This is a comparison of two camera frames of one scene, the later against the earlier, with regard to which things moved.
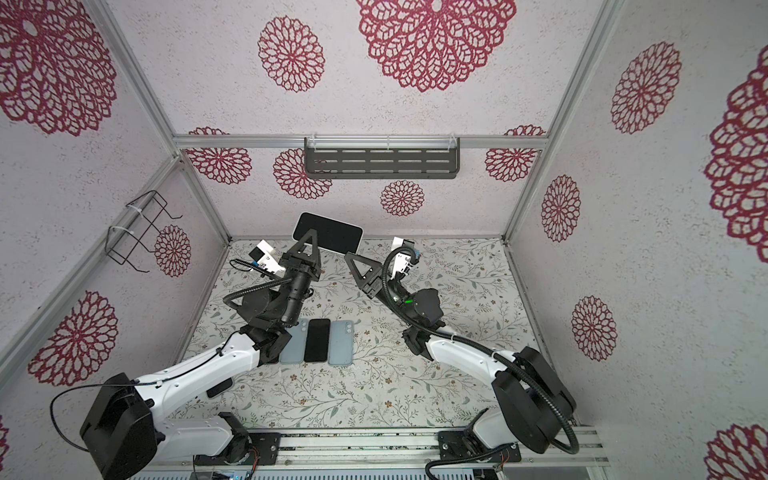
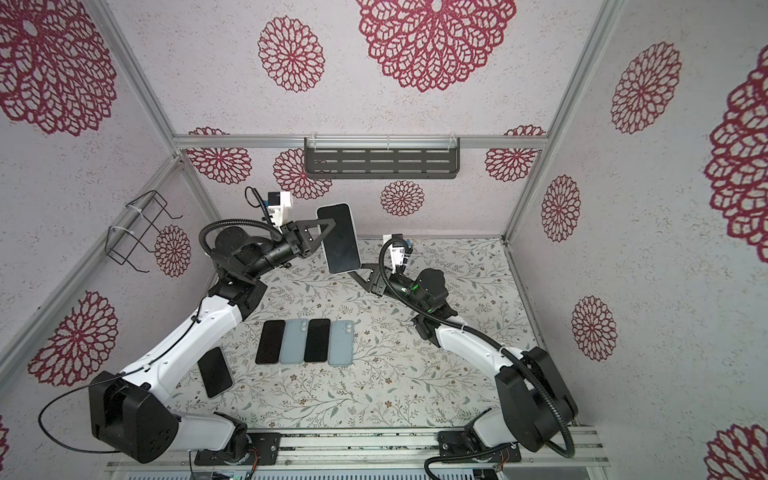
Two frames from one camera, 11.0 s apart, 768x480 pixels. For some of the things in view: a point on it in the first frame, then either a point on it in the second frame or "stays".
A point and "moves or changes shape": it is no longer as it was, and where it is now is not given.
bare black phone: x=317 y=340 stays
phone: x=331 y=233 moves or changes shape
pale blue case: x=296 y=349 stays
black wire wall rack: x=138 y=226 stays
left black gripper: x=309 y=265 to x=298 y=238
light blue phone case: x=341 y=342 stays
